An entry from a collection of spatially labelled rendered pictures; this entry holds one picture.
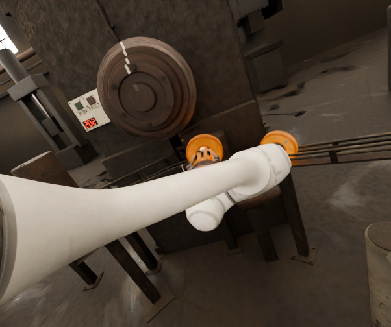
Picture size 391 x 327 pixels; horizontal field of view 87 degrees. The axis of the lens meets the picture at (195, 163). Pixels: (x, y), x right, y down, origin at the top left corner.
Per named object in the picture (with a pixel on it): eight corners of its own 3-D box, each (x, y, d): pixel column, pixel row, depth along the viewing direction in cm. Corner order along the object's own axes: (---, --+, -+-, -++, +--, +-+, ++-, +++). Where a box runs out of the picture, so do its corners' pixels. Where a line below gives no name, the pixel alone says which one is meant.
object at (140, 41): (132, 149, 117) (83, 64, 99) (210, 119, 108) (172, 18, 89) (129, 154, 112) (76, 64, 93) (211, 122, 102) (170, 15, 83)
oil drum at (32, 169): (64, 198, 379) (30, 157, 344) (91, 189, 367) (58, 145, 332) (41, 221, 326) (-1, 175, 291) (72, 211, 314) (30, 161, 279)
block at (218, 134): (223, 168, 125) (208, 133, 115) (236, 164, 123) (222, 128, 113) (224, 177, 115) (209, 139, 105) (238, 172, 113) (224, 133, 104)
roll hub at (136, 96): (133, 133, 103) (101, 78, 91) (185, 113, 97) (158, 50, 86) (130, 137, 98) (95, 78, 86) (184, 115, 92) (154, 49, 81)
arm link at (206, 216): (199, 204, 67) (235, 185, 63) (199, 244, 53) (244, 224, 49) (179, 181, 63) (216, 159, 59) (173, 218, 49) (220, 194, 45)
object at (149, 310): (130, 303, 135) (60, 225, 106) (164, 275, 144) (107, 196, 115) (139, 331, 118) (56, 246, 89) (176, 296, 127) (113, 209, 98)
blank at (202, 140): (179, 143, 87) (178, 146, 84) (212, 126, 83) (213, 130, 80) (197, 171, 93) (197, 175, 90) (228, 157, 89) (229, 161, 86)
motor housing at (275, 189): (256, 248, 134) (230, 182, 113) (291, 239, 130) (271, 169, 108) (261, 266, 123) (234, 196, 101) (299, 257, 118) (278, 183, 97)
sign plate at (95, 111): (88, 130, 123) (69, 102, 116) (125, 114, 118) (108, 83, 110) (86, 132, 121) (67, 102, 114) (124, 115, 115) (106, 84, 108)
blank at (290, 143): (281, 166, 97) (279, 170, 95) (255, 145, 98) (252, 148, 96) (306, 146, 85) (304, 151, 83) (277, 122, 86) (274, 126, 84)
